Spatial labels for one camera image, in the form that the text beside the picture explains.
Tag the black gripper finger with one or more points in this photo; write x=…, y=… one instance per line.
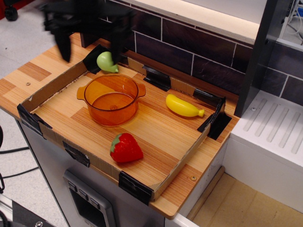
x=117, y=45
x=63, y=42

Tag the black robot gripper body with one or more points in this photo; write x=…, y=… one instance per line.
x=94, y=17

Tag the yellow plastic toy banana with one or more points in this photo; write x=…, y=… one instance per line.
x=182, y=107

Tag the orange transparent plastic pot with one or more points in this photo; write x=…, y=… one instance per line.
x=112, y=99

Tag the green plastic toy pear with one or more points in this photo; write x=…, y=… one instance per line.
x=105, y=62

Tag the red plastic toy strawberry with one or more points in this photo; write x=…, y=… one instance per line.
x=124, y=148

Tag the grey toy oven control panel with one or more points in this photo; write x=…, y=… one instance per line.
x=95, y=209

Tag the white toy sink drainboard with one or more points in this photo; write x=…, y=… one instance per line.
x=274, y=127

